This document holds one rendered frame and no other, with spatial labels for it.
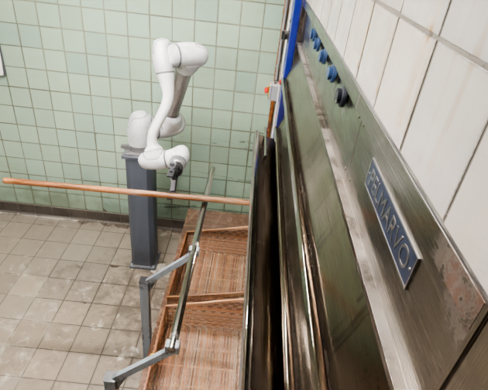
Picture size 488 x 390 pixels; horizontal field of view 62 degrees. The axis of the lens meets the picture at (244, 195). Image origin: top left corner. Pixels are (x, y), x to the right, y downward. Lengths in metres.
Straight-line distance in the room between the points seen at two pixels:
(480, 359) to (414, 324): 0.15
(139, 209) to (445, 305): 2.70
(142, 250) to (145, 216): 0.33
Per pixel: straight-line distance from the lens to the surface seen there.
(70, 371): 2.88
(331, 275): 0.83
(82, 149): 3.59
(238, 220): 2.94
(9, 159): 3.93
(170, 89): 2.35
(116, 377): 1.63
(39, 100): 3.55
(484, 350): 0.39
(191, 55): 2.40
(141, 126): 2.72
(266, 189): 1.75
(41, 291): 3.37
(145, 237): 3.17
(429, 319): 0.49
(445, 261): 0.43
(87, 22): 3.21
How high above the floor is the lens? 2.32
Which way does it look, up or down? 33 degrees down
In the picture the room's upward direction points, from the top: 7 degrees clockwise
